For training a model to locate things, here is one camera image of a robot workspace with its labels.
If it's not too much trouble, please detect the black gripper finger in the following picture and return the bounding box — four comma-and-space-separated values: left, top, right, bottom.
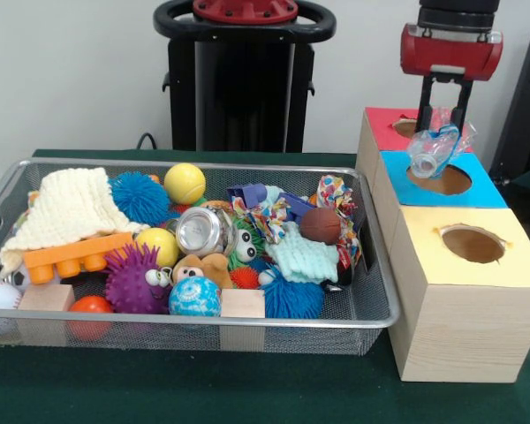
450, 79, 474, 129
415, 74, 438, 133

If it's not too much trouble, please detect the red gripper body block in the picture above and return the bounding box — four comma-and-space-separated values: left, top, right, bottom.
400, 22, 504, 83

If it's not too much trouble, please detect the crushed clear plastic bottle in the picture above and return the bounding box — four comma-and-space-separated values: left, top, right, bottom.
406, 107, 478, 180

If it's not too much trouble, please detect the wooden box with three holes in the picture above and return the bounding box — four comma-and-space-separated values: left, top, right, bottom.
355, 107, 530, 383

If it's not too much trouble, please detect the shallow silver mesh bin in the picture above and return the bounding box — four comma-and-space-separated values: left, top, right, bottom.
0, 157, 401, 357

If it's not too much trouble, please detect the black upright panel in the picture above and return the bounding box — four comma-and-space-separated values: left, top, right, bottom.
488, 28, 530, 178

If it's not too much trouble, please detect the brown toy football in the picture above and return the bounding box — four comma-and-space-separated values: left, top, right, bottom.
299, 207, 342, 246

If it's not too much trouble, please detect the yellow tennis style ball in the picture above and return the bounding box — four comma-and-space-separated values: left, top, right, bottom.
163, 163, 207, 206

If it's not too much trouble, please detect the blue white patterned ball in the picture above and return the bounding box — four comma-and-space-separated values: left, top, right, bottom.
168, 276, 223, 318

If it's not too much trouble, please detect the blue spiky rubber ball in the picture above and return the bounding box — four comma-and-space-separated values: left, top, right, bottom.
109, 171, 171, 226

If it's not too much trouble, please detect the smooth yellow ball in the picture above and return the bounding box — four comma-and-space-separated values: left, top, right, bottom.
135, 227, 180, 269

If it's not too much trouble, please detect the purple spiky ball with eyes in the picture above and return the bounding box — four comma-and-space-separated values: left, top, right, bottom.
103, 241, 174, 315

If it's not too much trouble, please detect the dark green table cloth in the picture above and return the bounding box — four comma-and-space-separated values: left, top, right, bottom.
0, 148, 530, 424

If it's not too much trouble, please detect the cream knitted cloth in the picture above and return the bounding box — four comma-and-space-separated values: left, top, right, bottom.
0, 166, 149, 277

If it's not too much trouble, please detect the orange toy building brick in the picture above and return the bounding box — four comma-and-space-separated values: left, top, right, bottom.
23, 231, 136, 285

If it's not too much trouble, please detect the red orange ball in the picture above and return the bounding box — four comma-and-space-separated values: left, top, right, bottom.
68, 295, 115, 342

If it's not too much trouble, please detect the white baseball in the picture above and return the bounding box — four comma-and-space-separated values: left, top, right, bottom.
0, 281, 23, 310

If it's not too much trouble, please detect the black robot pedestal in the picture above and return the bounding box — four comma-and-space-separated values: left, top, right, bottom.
153, 0, 337, 154

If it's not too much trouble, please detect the black looped cable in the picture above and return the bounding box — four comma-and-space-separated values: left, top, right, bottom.
135, 132, 159, 151

